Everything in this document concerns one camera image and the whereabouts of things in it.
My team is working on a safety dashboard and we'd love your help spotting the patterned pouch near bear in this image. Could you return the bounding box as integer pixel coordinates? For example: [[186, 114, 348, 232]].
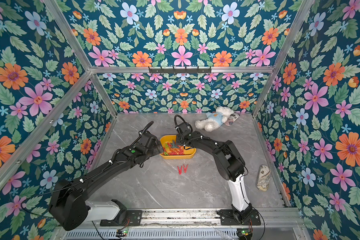
[[224, 113, 240, 126]]

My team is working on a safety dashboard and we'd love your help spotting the pile of clothespins in box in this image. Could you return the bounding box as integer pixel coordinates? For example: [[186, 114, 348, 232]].
[[163, 141, 185, 156]]

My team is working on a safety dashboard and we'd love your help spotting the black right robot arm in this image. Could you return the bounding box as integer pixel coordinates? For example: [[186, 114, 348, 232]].
[[175, 122, 253, 215]]

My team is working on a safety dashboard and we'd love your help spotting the red clothespin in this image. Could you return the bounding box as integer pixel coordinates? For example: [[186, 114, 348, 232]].
[[183, 164, 188, 173], [177, 166, 183, 175]]

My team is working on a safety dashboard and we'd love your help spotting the yellow plastic storage box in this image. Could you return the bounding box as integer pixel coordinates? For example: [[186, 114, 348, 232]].
[[160, 135, 197, 160]]

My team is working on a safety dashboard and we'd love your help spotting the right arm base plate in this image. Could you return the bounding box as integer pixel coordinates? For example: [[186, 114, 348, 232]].
[[217, 209, 262, 226]]

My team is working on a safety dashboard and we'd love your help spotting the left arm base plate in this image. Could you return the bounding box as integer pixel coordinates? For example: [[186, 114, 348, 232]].
[[100, 209, 143, 227]]

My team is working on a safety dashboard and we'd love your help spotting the aluminium front rail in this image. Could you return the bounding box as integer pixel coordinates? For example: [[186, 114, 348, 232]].
[[81, 208, 305, 228]]

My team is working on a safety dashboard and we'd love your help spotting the white teddy bear blue shirt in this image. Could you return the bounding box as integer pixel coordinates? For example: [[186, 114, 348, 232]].
[[195, 107, 234, 132]]

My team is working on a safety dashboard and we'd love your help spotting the black hook rail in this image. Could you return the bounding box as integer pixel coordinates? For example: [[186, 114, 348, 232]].
[[148, 67, 212, 75]]

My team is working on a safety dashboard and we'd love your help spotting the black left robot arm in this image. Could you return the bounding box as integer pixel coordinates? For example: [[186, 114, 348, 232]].
[[49, 132, 163, 231]]

